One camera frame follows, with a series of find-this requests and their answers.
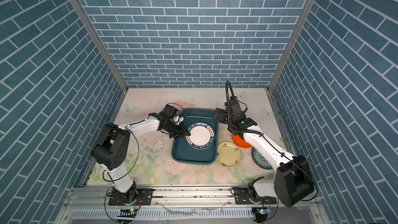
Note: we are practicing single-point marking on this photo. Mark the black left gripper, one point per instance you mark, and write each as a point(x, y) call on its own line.
point(181, 131)

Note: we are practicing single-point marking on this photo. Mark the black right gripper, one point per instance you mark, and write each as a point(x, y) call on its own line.
point(221, 118)

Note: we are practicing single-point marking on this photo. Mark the green-rimmed white plate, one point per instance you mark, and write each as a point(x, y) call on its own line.
point(201, 137)

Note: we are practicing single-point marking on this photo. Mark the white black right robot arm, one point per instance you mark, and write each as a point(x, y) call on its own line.
point(293, 181)

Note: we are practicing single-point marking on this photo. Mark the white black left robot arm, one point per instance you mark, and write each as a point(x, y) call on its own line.
point(110, 149)

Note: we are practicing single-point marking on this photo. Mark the teal plastic bin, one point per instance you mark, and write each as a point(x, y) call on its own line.
point(182, 152)

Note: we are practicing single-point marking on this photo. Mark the orange plastic plate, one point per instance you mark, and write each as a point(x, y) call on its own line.
point(240, 142)

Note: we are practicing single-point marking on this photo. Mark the cream yellow floral plate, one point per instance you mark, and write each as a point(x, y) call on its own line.
point(228, 155)

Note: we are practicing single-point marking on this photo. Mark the blue white floral plate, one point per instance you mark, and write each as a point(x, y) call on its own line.
point(259, 160)

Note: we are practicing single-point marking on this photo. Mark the left controller board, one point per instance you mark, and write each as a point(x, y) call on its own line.
point(128, 213)

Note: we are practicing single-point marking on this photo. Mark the controller board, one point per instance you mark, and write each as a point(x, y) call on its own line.
point(128, 213)
point(261, 210)

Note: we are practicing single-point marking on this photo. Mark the right controller board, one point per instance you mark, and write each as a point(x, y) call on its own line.
point(261, 210)

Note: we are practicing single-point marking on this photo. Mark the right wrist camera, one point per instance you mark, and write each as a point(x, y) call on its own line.
point(235, 107)

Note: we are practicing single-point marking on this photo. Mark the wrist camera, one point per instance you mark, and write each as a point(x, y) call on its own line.
point(235, 107)
point(171, 113)

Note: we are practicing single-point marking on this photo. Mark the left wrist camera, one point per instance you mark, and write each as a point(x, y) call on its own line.
point(171, 113)

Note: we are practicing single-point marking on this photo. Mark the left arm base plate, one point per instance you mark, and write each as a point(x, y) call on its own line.
point(144, 196)

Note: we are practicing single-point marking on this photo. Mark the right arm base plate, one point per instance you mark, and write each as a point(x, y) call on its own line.
point(244, 196)

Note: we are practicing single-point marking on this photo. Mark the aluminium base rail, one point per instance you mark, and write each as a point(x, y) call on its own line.
point(184, 204)

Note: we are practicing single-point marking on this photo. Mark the right aluminium corner post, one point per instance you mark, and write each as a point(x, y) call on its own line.
point(292, 40)

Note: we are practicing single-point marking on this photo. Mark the aluminium corner post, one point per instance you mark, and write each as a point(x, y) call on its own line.
point(292, 40)
point(87, 23)

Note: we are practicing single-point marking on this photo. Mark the left aluminium corner post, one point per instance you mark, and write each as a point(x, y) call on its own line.
point(87, 23)

